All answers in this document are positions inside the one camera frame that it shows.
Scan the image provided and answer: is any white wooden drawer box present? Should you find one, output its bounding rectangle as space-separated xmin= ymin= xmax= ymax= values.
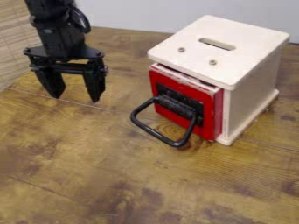
xmin=148 ymin=15 xmax=289 ymax=145

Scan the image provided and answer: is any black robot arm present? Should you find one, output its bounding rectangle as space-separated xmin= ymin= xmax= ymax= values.
xmin=22 ymin=0 xmax=108 ymax=102

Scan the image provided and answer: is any black metal drawer handle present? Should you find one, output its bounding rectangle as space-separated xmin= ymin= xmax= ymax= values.
xmin=130 ymin=94 xmax=204 ymax=147

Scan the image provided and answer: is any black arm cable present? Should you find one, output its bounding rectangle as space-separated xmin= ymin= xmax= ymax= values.
xmin=69 ymin=5 xmax=92 ymax=34

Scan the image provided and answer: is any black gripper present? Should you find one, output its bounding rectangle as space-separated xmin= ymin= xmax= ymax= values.
xmin=23 ymin=11 xmax=108 ymax=102

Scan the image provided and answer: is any red drawer front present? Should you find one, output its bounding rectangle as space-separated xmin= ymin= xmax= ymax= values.
xmin=149 ymin=63 xmax=224 ymax=141

